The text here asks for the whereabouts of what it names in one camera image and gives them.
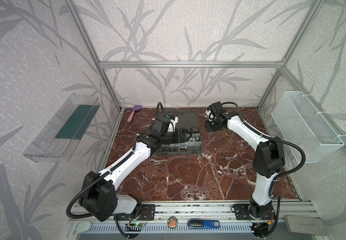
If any purple pink brush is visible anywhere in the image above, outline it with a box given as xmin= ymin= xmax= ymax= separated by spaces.
xmin=127 ymin=105 xmax=142 ymax=123

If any round orange badge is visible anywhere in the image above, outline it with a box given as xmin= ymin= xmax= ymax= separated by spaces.
xmin=167 ymin=216 xmax=178 ymax=229

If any blue black usb device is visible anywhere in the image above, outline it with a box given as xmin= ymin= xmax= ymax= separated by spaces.
xmin=188 ymin=220 xmax=220 ymax=230

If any white wire mesh basket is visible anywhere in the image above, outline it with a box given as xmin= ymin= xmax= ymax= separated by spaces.
xmin=272 ymin=91 xmax=345 ymax=164

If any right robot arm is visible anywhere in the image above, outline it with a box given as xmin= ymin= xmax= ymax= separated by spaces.
xmin=205 ymin=102 xmax=306 ymax=215

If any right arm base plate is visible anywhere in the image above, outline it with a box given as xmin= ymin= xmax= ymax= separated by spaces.
xmin=231 ymin=203 xmax=276 ymax=221

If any aluminium frame crossbar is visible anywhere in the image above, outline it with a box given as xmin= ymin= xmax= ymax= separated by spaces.
xmin=99 ymin=61 xmax=283 ymax=69

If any clear wall shelf tray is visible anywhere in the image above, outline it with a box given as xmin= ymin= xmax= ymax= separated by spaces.
xmin=23 ymin=94 xmax=101 ymax=163

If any grey plastic organizer box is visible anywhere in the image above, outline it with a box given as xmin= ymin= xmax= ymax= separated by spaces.
xmin=155 ymin=111 xmax=203 ymax=156

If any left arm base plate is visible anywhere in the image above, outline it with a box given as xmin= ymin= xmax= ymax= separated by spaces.
xmin=117 ymin=204 xmax=156 ymax=221

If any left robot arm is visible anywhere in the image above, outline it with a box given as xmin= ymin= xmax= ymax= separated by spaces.
xmin=66 ymin=115 xmax=193 ymax=222

